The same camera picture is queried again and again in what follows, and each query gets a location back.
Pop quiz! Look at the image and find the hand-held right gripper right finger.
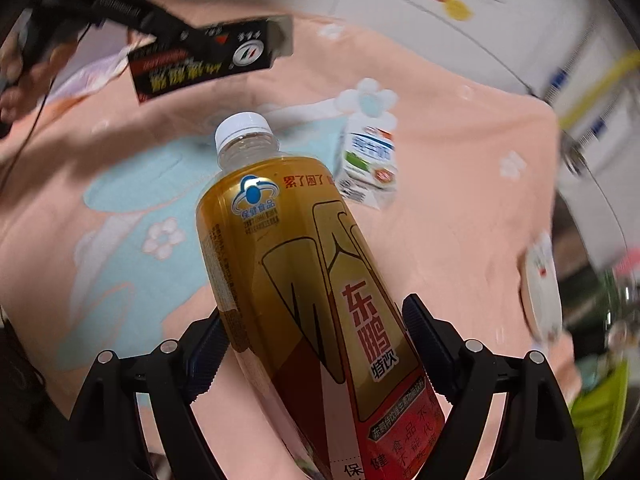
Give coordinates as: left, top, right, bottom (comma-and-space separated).
402, 294, 586, 480

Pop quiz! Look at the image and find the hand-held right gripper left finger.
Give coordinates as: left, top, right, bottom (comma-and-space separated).
70, 305, 233, 480

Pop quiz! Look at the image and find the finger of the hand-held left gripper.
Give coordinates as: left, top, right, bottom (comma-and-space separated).
92, 0, 211, 50

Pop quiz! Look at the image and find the black snack packet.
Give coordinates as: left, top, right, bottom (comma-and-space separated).
127, 15, 294, 107

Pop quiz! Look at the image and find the yellow label drink bottle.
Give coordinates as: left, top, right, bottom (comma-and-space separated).
195, 111, 447, 480

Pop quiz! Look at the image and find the person's left hand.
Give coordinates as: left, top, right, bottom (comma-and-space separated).
0, 72, 33, 128

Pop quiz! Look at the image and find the white plate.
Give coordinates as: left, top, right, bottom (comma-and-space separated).
520, 232, 563, 343

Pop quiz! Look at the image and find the pink printed towel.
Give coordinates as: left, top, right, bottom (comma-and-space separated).
0, 0, 583, 480

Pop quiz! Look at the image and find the green dish rack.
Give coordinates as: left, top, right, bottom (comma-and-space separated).
570, 360, 631, 476

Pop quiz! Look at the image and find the person's dark clothing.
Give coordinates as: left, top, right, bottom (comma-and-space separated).
0, 310, 56, 480

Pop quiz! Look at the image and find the glass utensil holder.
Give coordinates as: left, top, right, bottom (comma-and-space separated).
597, 265, 640, 361

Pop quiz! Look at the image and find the white milk carton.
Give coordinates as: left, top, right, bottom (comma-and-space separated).
332, 111, 399, 211

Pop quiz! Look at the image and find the yellow pipe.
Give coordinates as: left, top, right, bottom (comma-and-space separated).
557, 50, 640, 128

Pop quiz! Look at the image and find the black cable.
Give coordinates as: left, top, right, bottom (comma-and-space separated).
0, 72, 56, 188

